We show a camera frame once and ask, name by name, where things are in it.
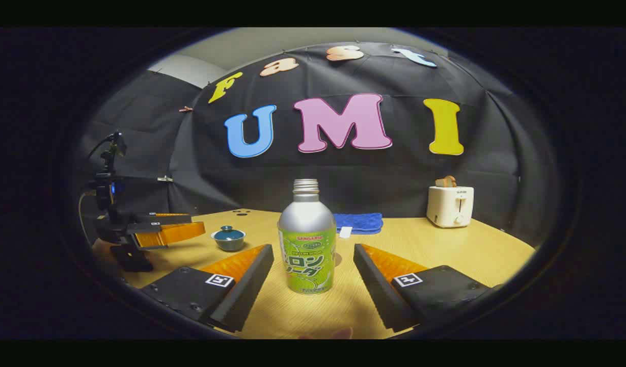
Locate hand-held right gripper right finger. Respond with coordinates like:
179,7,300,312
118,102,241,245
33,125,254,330
353,243,492,333

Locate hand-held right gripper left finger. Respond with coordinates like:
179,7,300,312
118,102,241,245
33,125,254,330
140,244,275,333

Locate white teacup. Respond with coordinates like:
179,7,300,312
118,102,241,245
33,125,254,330
211,230,246,252

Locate teal teacup lid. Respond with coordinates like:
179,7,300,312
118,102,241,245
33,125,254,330
214,225,245,242

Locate silver green-label water bottle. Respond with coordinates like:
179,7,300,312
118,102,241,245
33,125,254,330
278,179,337,295

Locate folded blue towel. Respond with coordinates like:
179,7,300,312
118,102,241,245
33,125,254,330
333,213,384,239

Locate black backdrop cloth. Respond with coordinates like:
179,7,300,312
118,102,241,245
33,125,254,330
84,42,548,246

